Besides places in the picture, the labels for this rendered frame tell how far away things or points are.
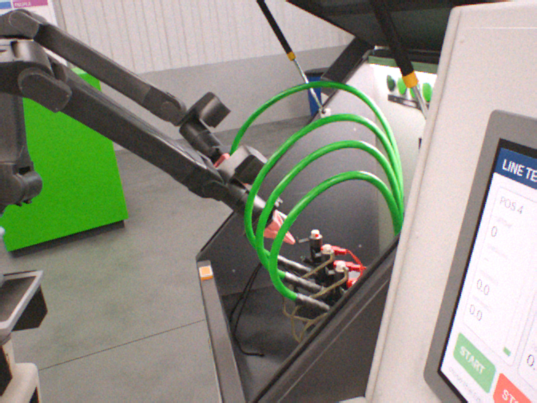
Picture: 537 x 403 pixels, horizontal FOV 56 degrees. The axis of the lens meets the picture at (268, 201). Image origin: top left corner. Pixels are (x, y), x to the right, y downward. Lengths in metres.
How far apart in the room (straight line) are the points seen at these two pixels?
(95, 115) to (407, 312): 0.56
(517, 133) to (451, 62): 0.17
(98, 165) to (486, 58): 3.85
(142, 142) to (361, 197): 0.76
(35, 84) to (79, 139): 3.45
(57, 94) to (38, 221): 3.56
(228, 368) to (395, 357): 0.36
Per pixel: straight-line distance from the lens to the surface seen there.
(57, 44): 1.31
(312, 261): 1.13
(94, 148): 4.26
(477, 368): 0.62
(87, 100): 0.84
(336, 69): 5.09
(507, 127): 0.58
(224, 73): 7.72
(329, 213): 1.46
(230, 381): 0.98
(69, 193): 4.30
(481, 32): 0.66
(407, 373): 0.75
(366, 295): 0.79
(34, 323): 1.44
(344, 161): 1.42
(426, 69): 1.10
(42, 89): 0.79
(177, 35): 7.56
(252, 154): 1.02
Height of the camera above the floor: 1.56
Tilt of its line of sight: 20 degrees down
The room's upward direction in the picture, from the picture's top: 6 degrees counter-clockwise
